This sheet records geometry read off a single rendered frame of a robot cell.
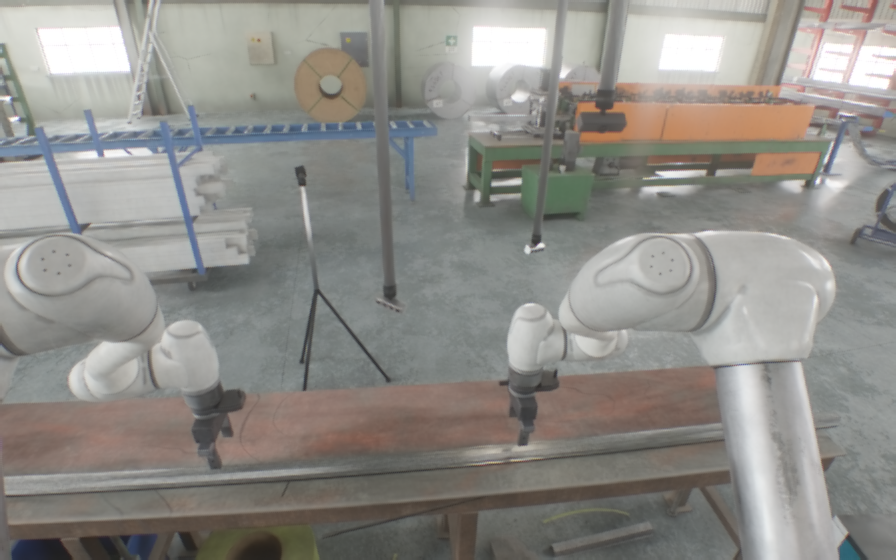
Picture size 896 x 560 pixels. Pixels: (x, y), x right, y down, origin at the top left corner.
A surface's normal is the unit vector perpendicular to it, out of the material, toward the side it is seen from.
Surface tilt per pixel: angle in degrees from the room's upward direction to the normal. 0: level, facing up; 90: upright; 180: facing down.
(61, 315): 115
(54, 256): 45
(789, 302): 51
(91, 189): 90
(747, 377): 64
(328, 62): 90
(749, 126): 90
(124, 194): 90
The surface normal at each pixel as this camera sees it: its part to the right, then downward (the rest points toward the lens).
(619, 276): -0.90, 0.08
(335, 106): 0.22, 0.48
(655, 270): -0.10, -0.26
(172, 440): 0.02, -0.88
